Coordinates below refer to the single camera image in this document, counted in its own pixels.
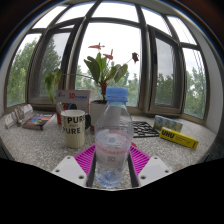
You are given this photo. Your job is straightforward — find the white and red filament box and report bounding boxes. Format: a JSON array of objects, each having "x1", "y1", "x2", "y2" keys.
[{"x1": 54, "y1": 89, "x2": 92, "y2": 126}]

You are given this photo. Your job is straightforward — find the potted anthurium in white pot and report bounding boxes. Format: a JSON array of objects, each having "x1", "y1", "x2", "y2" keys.
[{"x1": 44, "y1": 42, "x2": 140, "y2": 133}]

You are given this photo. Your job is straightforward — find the blue-green pack of small cartons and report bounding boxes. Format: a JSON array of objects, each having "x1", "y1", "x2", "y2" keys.
[{"x1": 153, "y1": 114, "x2": 184, "y2": 133}]

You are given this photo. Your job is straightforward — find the black lattice trivet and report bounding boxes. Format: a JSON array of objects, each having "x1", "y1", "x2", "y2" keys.
[{"x1": 128, "y1": 120, "x2": 160, "y2": 139}]

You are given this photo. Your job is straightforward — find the clear blue-capped water bottle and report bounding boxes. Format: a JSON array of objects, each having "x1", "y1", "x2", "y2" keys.
[{"x1": 94, "y1": 86, "x2": 135, "y2": 189}]

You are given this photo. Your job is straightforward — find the yellow glue box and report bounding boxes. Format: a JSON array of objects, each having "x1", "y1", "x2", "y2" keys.
[{"x1": 158, "y1": 126, "x2": 200, "y2": 150}]

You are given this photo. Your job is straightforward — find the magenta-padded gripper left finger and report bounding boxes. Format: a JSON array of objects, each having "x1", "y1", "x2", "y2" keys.
[{"x1": 51, "y1": 144, "x2": 98, "y2": 188}]

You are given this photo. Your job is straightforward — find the black tape roll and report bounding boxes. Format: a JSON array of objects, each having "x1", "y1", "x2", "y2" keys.
[{"x1": 84, "y1": 113, "x2": 92, "y2": 130}]

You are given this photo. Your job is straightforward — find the folded printed paper packets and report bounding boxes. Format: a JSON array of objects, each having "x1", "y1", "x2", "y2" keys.
[{"x1": 4, "y1": 103, "x2": 34, "y2": 129}]

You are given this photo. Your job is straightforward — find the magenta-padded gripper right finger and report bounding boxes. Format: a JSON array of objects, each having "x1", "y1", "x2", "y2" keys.
[{"x1": 127, "y1": 144, "x2": 174, "y2": 188}]

